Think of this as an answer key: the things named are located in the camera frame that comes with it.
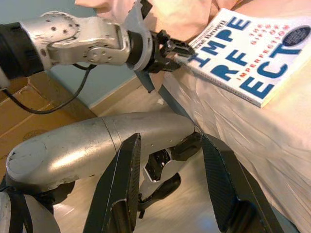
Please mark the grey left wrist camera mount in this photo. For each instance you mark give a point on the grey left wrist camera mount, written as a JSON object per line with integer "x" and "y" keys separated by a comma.
{"x": 138, "y": 21}

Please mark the cream sheeted bed mattress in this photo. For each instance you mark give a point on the cream sheeted bed mattress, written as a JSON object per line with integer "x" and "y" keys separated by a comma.
{"x": 243, "y": 157}

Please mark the pink dotted pillow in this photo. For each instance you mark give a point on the pink dotted pillow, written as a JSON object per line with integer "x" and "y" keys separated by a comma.
{"x": 177, "y": 17}

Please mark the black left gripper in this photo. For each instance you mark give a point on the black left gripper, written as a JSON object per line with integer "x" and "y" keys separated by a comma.
{"x": 161, "y": 48}

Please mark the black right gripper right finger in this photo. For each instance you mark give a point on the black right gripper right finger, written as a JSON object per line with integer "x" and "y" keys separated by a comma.
{"x": 228, "y": 184}

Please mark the dark grey bed frame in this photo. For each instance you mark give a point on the dark grey bed frame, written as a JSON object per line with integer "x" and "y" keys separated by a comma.
{"x": 175, "y": 104}

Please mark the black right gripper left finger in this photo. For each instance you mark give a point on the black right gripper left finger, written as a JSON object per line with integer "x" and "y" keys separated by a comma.
{"x": 116, "y": 189}

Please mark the small white floor scrap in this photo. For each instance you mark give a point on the small white floor scrap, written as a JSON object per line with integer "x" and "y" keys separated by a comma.
{"x": 159, "y": 101}

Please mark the grey green upholstered headboard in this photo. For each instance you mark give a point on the grey green upholstered headboard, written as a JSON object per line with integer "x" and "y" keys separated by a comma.
{"x": 145, "y": 81}

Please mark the brown wooden box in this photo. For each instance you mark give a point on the brown wooden box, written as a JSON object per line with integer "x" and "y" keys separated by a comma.
{"x": 24, "y": 126}

